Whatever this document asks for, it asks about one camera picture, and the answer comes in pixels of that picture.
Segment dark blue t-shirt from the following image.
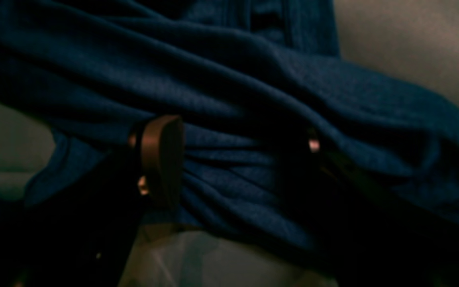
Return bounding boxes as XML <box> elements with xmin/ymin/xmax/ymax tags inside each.
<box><xmin>0</xmin><ymin>0</ymin><xmax>459</xmax><ymax>268</ymax></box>

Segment light blue table cloth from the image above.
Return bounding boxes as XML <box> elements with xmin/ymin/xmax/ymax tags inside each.
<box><xmin>0</xmin><ymin>0</ymin><xmax>459</xmax><ymax>279</ymax></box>

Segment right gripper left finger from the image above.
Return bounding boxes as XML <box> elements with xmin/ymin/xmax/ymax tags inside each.
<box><xmin>0</xmin><ymin>116</ymin><xmax>184</xmax><ymax>287</ymax></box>

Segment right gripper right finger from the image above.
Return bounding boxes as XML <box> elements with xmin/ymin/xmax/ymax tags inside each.
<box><xmin>288</xmin><ymin>128</ymin><xmax>459</xmax><ymax>287</ymax></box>

